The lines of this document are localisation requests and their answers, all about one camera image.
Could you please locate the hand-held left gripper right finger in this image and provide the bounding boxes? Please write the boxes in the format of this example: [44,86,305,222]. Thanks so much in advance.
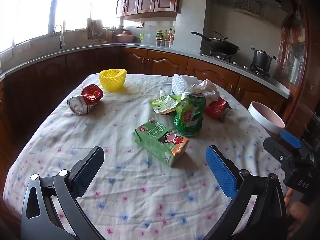
[205,145,288,240]

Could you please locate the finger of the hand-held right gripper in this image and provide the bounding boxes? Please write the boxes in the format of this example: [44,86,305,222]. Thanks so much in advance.
[280,129,303,150]
[263,137,300,170]

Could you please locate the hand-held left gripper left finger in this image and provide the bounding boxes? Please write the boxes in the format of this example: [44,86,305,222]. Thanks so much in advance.
[20,146,105,240]

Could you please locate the green spouted drink pouch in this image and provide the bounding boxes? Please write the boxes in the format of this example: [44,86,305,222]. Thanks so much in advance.
[149,89,184,115]

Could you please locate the person's right hand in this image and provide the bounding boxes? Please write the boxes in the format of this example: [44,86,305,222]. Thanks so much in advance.
[286,187,312,233]

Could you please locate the crushed green can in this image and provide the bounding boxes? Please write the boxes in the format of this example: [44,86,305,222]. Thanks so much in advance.
[173,92,207,137]

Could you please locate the green drink carton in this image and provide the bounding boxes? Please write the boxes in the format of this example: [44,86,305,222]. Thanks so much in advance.
[134,118,190,168]

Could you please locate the glass door cabinet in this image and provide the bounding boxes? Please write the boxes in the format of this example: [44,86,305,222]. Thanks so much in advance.
[274,5,320,135]

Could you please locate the steel cooking pot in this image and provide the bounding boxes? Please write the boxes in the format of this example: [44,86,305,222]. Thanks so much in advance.
[250,46,277,72]

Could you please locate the crumpled white tissue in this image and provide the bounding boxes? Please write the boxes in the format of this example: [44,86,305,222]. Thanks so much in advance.
[191,79,221,103]

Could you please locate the yellow foam fruit net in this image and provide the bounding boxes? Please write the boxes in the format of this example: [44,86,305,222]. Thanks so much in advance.
[99,68,127,92]

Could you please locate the white foam fruit net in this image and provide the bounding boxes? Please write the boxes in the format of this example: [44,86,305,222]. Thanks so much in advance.
[171,73,200,96]

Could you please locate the gas stove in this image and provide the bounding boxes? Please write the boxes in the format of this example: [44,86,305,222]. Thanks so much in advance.
[201,50,272,78]

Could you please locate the black wok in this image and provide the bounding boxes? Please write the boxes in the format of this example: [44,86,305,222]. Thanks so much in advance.
[191,31,240,55]

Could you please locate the wooden base cabinets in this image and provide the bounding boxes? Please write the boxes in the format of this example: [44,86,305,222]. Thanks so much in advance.
[0,45,288,155]

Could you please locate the grey kitchen countertop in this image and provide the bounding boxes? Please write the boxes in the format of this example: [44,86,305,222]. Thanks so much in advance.
[0,42,292,99]

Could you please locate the chrome faucet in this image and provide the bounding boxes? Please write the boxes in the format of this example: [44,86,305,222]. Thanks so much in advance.
[54,24,66,52]

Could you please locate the pink basin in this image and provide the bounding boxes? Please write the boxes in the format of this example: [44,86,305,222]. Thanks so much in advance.
[114,31,135,43]

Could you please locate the kitchen utensil rack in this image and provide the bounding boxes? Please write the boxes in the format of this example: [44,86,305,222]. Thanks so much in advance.
[86,17,108,43]

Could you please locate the steel range hood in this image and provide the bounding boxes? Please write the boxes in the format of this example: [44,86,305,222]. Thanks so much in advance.
[201,0,294,28]

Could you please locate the kitchen window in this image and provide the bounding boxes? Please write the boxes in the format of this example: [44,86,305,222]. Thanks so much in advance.
[0,0,119,53]

